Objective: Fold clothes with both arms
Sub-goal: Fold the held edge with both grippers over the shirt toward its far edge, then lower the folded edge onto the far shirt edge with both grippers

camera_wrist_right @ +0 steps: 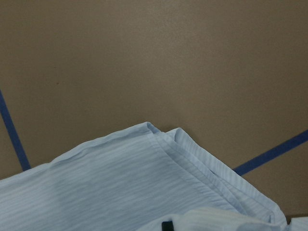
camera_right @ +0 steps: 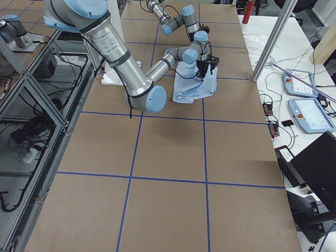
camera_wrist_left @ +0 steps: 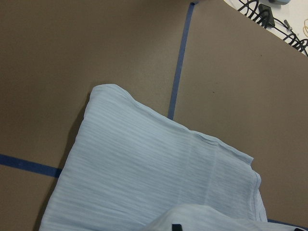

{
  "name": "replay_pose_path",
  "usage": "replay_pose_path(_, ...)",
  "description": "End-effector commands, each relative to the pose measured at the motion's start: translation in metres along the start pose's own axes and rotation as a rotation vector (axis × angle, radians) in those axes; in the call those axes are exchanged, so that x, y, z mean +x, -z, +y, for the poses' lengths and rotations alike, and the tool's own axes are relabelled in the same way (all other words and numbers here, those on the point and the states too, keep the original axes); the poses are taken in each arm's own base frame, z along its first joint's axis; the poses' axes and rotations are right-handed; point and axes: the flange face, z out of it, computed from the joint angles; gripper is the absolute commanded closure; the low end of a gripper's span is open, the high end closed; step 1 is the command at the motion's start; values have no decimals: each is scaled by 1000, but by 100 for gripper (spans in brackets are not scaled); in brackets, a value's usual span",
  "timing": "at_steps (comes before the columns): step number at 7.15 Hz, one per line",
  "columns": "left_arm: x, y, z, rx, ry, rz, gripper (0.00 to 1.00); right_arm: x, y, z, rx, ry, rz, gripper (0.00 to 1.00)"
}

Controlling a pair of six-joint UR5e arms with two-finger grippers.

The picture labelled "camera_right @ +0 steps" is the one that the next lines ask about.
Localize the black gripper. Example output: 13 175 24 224
196 59 208 79

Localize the light blue button shirt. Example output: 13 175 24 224
172 61 218 104

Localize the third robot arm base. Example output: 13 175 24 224
1 14 45 53

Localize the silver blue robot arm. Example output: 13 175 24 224
146 1 201 41
43 1 218 113

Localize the clear plastic bag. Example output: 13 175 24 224
243 32 269 55

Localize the red black electronics board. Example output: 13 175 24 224
262 103 274 116
268 121 280 139

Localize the red cylinder bottle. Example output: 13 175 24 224
242 0 255 24

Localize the upper blue teach pendant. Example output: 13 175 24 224
283 68 318 98

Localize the blue teach pendant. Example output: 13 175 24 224
283 68 318 98
288 98 335 134

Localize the small black square pad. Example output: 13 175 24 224
281 120 294 127

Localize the brown paper table cover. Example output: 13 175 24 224
25 4 300 251

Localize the lower blue teach pendant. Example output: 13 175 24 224
288 98 335 134

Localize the black power box with label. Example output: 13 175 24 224
275 145 307 187

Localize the wooden beam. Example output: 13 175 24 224
312 0 336 65

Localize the purple grabber stick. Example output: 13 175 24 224
272 62 336 102

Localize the black monitor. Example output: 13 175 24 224
291 131 335 210

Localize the grey box under rack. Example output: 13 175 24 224
33 51 57 78

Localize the white power strip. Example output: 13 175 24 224
22 146 40 163

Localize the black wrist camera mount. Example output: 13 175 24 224
209 56 219 70
200 24 210 34

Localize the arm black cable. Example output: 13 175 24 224
123 40 214 119

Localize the aluminium frame post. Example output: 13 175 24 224
251 0 297 82

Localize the aluminium frame rack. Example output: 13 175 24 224
0 15 103 252

